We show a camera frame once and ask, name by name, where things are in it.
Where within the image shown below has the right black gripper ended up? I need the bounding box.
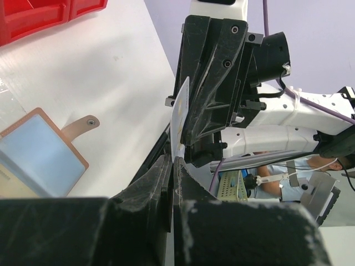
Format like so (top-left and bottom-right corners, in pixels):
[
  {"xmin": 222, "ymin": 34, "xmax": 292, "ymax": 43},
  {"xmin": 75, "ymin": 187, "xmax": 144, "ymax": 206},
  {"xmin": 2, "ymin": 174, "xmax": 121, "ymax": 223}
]
[{"xmin": 173, "ymin": 15, "xmax": 290, "ymax": 166}]

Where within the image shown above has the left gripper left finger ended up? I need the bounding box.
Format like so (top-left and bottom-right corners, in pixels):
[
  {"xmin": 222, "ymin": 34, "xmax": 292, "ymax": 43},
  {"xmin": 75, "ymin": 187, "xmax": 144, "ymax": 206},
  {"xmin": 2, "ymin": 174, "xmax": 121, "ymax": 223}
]
[{"xmin": 112, "ymin": 155, "xmax": 173, "ymax": 265}]

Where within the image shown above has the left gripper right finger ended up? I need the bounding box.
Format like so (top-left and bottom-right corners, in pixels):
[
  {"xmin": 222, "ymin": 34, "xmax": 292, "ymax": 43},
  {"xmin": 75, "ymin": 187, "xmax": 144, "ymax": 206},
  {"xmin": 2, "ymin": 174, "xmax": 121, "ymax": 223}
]
[{"xmin": 173, "ymin": 157, "xmax": 221, "ymax": 265}]

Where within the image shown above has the tan leather card holder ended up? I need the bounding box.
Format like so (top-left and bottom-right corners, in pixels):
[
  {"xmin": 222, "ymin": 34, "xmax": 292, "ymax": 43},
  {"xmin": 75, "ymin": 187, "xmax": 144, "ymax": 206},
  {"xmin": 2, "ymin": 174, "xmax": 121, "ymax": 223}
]
[{"xmin": 1, "ymin": 108, "xmax": 100, "ymax": 199}]

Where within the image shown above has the red double plastic bin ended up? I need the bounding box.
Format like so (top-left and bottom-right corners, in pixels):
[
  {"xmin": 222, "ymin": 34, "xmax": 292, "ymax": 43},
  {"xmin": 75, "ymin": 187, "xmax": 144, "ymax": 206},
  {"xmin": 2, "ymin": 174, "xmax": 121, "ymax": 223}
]
[{"xmin": 1, "ymin": 0, "xmax": 108, "ymax": 46}]

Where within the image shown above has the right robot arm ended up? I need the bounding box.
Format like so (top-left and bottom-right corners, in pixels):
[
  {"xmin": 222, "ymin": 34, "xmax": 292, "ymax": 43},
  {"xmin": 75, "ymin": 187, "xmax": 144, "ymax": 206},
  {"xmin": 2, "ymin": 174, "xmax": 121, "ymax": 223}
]
[{"xmin": 166, "ymin": 1, "xmax": 354, "ymax": 168}]

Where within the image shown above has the person in blue shirt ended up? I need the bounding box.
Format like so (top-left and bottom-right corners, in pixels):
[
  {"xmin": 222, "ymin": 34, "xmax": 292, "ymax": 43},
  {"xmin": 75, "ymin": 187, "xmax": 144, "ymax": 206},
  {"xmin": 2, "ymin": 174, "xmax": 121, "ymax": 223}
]
[{"xmin": 241, "ymin": 155, "xmax": 344, "ymax": 203}]

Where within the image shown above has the perforated metal bracket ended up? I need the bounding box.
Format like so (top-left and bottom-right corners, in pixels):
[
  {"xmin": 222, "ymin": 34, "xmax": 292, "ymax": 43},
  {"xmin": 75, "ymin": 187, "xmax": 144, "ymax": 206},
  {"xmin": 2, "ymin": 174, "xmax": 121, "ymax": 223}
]
[{"xmin": 217, "ymin": 170, "xmax": 248, "ymax": 202}]

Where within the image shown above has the aluminium front rail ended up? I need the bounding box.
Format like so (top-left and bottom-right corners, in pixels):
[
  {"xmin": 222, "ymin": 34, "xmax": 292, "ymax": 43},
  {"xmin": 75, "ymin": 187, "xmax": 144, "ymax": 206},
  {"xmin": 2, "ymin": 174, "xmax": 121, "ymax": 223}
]
[{"xmin": 210, "ymin": 151, "xmax": 312, "ymax": 172}]

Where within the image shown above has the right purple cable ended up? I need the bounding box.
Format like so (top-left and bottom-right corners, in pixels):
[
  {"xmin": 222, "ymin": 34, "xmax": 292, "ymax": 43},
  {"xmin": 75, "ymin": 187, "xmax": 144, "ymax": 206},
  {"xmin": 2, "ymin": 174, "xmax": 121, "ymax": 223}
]
[{"xmin": 207, "ymin": 0, "xmax": 355, "ymax": 192}]

